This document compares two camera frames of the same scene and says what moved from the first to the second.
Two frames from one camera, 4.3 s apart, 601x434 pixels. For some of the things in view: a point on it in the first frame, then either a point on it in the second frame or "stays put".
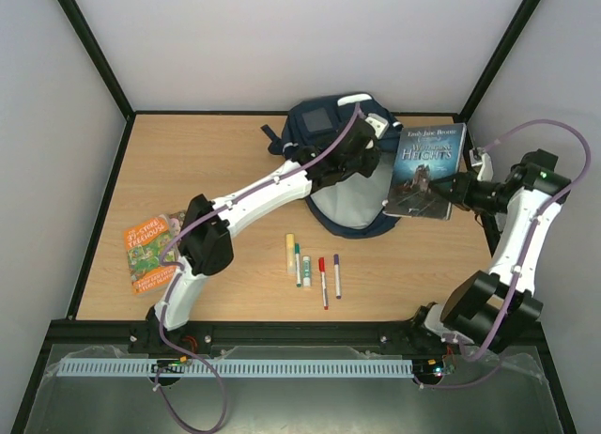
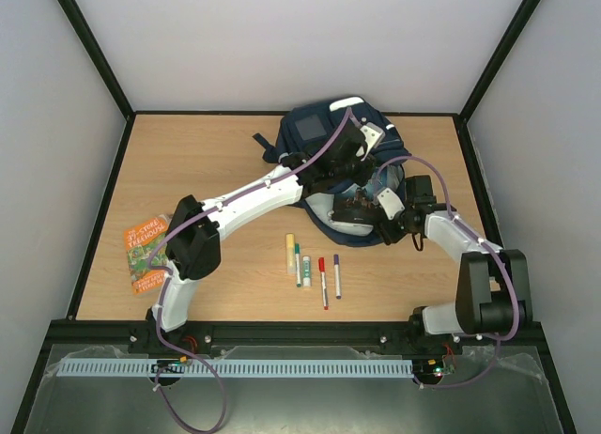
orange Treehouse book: [146, 243] stays put
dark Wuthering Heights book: [424, 153] -> [356, 204]
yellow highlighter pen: [290, 253] stays put
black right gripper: [454, 190] -> [376, 213]
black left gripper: [367, 168] stays put
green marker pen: [298, 265] stays put
